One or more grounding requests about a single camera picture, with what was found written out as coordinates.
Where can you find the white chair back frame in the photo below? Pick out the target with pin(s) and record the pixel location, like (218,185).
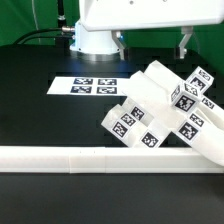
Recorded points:
(202,129)

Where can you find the small white marker block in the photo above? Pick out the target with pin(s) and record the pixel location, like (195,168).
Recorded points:
(137,111)

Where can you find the white chair seat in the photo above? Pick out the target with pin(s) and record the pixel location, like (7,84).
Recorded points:
(153,135)

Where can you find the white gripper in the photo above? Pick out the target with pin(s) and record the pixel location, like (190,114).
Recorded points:
(144,14)

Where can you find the white U-shaped obstacle frame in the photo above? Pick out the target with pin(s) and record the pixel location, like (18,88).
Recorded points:
(34,159)

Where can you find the white marker base sheet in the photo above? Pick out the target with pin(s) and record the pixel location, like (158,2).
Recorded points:
(87,86)

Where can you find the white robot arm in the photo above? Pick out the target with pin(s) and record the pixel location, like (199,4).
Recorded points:
(98,32)

